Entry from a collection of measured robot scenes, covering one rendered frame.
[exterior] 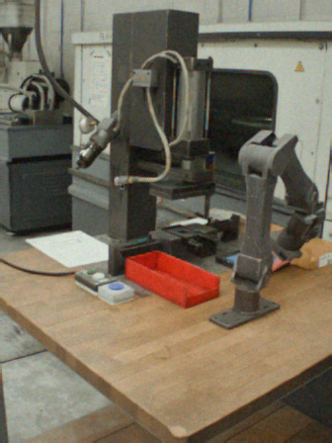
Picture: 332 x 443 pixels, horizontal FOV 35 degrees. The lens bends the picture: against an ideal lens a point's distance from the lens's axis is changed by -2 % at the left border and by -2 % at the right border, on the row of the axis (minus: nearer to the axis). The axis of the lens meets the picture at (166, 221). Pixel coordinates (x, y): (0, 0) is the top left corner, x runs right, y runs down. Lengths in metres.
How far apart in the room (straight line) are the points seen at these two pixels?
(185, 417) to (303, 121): 1.40
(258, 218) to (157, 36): 0.66
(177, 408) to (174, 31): 1.07
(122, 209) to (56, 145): 2.99
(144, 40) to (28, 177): 3.14
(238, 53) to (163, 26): 0.79
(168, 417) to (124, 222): 0.97
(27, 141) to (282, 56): 2.90
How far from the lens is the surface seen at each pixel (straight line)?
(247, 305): 1.30
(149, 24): 1.66
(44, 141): 4.70
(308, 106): 2.09
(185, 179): 1.59
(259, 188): 1.22
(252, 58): 2.29
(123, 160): 1.77
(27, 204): 4.72
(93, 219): 3.37
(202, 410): 0.99
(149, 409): 0.98
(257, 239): 1.26
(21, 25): 6.19
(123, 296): 1.36
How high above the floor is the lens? 1.48
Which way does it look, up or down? 16 degrees down
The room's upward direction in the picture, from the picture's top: 2 degrees clockwise
